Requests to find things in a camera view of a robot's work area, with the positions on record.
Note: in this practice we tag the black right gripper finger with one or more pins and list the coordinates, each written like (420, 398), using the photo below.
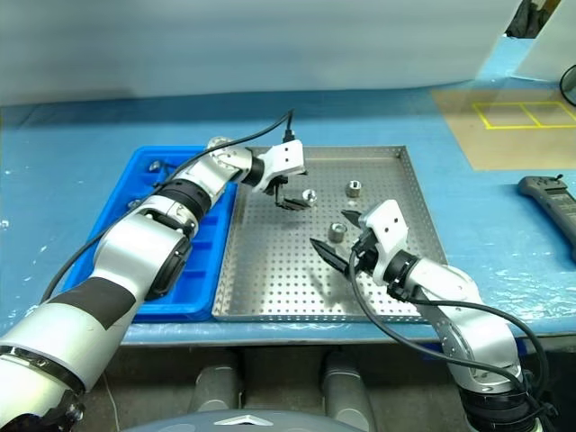
(353, 220)
(332, 257)

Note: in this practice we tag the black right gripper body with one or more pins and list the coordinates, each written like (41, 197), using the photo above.
(365, 252)

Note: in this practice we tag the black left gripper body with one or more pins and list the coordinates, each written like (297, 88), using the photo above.
(278, 189)

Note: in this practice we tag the small metal roller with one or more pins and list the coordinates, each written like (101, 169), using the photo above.
(154, 166)
(336, 232)
(354, 187)
(132, 204)
(309, 195)

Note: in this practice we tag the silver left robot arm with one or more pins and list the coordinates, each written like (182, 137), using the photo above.
(135, 252)

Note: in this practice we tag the perforated steel tray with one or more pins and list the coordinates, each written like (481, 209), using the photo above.
(279, 279)

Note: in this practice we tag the blue plastic compartment tray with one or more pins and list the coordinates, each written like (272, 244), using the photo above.
(209, 274)

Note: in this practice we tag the grey rounded cylinder shape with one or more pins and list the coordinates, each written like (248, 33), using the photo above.
(346, 387)
(213, 387)

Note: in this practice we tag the white backdrop panel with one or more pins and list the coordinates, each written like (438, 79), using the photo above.
(225, 45)

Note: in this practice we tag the brown cardboard mat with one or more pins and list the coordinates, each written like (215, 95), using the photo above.
(495, 148)

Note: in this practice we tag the grey housing with white chevron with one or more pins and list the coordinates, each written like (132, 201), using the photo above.
(243, 422)

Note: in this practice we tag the dark grey handheld remote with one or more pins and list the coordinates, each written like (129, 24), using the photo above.
(549, 202)

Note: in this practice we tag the dark object behind panels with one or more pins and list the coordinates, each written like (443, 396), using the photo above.
(524, 20)

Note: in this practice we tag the white leaning panel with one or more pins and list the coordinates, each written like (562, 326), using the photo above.
(553, 45)

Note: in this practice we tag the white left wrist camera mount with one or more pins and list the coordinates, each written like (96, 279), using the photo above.
(283, 159)

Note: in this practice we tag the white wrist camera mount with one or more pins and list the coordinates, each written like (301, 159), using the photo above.
(283, 159)
(387, 225)

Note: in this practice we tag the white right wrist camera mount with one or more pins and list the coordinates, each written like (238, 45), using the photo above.
(387, 225)

